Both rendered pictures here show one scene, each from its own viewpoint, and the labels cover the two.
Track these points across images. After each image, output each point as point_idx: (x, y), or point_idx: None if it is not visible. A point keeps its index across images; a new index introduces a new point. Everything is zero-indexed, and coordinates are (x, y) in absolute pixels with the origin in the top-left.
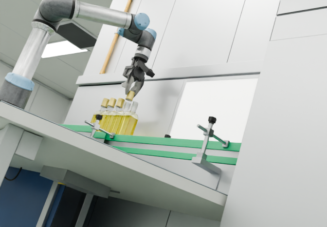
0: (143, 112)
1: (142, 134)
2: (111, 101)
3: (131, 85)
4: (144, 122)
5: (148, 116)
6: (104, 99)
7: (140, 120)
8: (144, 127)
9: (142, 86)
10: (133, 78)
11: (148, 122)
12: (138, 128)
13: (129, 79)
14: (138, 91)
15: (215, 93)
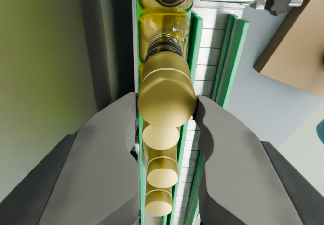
0: (15, 73)
1: None
2: (174, 156)
3: (215, 133)
4: (41, 20)
5: (12, 12)
6: (171, 201)
7: (43, 57)
8: (50, 3)
9: (26, 180)
10: (246, 221)
11: None
12: (61, 40)
13: (290, 173)
14: (95, 119)
15: None
